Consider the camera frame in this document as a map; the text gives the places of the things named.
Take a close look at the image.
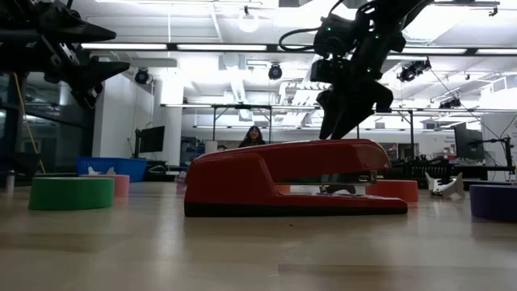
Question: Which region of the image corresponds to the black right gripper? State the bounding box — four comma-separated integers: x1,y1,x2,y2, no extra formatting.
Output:
309,36,405,141

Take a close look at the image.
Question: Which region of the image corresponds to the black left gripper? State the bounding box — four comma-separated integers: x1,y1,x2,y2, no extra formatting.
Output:
0,0,131,110

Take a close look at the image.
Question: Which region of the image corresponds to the red stapler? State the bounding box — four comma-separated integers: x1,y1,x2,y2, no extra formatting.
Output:
183,139,408,218

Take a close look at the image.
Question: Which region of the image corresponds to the pink tape roll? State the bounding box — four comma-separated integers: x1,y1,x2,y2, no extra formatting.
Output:
80,174,130,197

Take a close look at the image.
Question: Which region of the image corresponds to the green tape roll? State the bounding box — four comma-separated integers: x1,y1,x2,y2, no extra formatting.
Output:
27,176,116,211

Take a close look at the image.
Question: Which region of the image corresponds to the purple tape roll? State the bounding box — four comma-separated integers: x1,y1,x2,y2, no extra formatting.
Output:
469,184,517,222

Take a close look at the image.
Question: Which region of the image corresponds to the person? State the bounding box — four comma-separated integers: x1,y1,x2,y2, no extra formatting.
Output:
237,125,267,149

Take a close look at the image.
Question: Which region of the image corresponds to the black plastic basket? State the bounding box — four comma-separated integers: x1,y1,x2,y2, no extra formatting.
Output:
383,159,456,189

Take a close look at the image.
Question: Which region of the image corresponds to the black computer monitor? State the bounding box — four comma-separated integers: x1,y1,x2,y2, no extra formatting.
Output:
454,122,485,162
135,125,166,159

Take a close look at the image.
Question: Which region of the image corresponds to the blue plastic bin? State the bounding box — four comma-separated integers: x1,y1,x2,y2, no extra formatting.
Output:
76,157,148,183

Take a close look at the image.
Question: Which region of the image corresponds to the long ceiling light bar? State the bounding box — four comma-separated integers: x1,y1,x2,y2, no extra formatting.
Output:
80,42,517,57

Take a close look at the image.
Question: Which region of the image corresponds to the white round ceiling fixture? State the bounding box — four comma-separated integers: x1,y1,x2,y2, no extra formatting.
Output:
237,11,260,34

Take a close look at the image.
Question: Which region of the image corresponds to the black metal gantry frame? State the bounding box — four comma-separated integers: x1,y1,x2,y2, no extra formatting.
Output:
212,103,274,154
375,108,416,159

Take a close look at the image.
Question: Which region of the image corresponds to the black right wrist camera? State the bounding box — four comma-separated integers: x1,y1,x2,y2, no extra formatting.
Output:
313,14,364,60

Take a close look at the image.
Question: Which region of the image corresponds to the black right camera cable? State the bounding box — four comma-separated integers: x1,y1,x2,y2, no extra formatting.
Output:
278,26,324,53

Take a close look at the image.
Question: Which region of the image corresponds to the yellow cable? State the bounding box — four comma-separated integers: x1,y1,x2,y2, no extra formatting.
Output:
14,72,46,175

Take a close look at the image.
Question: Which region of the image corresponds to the black aluminium table frame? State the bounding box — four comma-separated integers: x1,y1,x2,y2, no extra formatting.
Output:
0,171,517,192

